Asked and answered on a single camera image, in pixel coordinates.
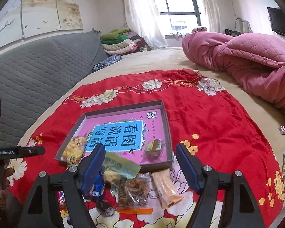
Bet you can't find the dark floral pillow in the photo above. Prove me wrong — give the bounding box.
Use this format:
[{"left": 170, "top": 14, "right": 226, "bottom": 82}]
[{"left": 92, "top": 55, "right": 122, "bottom": 72}]

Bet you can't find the window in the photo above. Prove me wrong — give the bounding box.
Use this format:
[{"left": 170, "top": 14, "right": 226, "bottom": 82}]
[{"left": 151, "top": 0, "right": 202, "bottom": 35}]

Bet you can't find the orange wafer packet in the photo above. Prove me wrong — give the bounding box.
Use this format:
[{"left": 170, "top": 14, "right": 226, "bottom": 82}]
[{"left": 151, "top": 169, "right": 183, "bottom": 210}]

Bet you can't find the small brown candy packet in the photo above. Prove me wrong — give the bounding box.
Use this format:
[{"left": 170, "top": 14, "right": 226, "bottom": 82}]
[{"left": 144, "top": 140, "right": 164, "bottom": 158}]

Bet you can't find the blue cookie packet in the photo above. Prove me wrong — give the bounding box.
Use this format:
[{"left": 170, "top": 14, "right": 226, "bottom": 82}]
[{"left": 89, "top": 173, "right": 106, "bottom": 200}]

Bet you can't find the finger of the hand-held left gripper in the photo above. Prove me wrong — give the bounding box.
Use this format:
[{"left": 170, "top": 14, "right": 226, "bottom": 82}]
[{"left": 26, "top": 146, "right": 46, "bottom": 158}]

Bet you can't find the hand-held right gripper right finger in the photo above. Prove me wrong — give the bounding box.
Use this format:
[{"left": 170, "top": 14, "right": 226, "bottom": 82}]
[{"left": 175, "top": 143, "right": 268, "bottom": 228}]

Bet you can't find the grey quilted headboard cover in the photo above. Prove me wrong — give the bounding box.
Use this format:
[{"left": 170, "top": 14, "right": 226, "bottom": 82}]
[{"left": 0, "top": 30, "right": 110, "bottom": 148}]

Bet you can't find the pile of folded clothes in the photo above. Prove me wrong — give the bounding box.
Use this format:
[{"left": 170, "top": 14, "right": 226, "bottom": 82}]
[{"left": 100, "top": 28, "right": 148, "bottom": 56}]

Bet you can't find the pink quilt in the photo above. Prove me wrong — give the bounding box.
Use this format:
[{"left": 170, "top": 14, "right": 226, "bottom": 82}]
[{"left": 182, "top": 30, "right": 285, "bottom": 145}]

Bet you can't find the pink cardboard box tray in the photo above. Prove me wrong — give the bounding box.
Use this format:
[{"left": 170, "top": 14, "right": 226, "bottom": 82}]
[{"left": 55, "top": 100, "right": 174, "bottom": 171}]

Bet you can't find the red floral blanket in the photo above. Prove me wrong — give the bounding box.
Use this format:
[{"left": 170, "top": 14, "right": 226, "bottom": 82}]
[{"left": 5, "top": 69, "right": 285, "bottom": 228}]

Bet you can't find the green snack packet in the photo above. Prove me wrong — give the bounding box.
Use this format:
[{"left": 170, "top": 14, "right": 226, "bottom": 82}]
[{"left": 102, "top": 152, "right": 142, "bottom": 179}]

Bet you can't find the dark chocolate bar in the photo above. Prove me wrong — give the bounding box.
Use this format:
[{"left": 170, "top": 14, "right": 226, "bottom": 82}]
[{"left": 95, "top": 199, "right": 116, "bottom": 217}]

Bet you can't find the long yellow snack packet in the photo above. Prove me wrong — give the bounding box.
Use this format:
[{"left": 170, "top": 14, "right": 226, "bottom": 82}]
[{"left": 103, "top": 169, "right": 121, "bottom": 186}]

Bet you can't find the black television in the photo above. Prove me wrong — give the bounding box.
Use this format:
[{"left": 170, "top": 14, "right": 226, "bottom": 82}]
[{"left": 267, "top": 7, "right": 285, "bottom": 41}]

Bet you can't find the person's left hand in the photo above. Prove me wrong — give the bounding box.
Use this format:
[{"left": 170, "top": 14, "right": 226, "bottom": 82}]
[{"left": 0, "top": 167, "right": 15, "bottom": 195}]

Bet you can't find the pink book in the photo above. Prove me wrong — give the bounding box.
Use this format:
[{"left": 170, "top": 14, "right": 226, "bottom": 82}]
[{"left": 62, "top": 109, "right": 169, "bottom": 164}]

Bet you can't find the red snack packet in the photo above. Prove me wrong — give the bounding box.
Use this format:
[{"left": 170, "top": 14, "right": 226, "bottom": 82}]
[{"left": 57, "top": 190, "right": 67, "bottom": 206}]

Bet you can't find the floral wall painting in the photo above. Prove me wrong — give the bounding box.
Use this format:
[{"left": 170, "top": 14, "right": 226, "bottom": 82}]
[{"left": 0, "top": 0, "right": 83, "bottom": 53}]

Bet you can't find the clear packet of yellow snacks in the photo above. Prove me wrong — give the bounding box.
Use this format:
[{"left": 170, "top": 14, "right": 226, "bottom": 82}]
[{"left": 62, "top": 135, "right": 88, "bottom": 169}]

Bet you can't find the clear packet of brown snacks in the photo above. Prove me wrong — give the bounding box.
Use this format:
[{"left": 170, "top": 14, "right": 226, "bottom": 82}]
[{"left": 116, "top": 172, "right": 154, "bottom": 213}]

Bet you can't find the white cable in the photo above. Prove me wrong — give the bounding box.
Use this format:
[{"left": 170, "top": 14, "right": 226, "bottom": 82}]
[{"left": 235, "top": 17, "right": 253, "bottom": 32}]

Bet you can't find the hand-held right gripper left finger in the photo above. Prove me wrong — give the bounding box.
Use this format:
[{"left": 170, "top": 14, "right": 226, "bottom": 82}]
[{"left": 18, "top": 144, "right": 106, "bottom": 228}]

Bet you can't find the white sheer curtain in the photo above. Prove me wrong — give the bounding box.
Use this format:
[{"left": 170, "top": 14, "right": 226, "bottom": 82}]
[
  {"left": 121, "top": 0, "right": 169, "bottom": 50},
  {"left": 195, "top": 0, "right": 221, "bottom": 32}
]

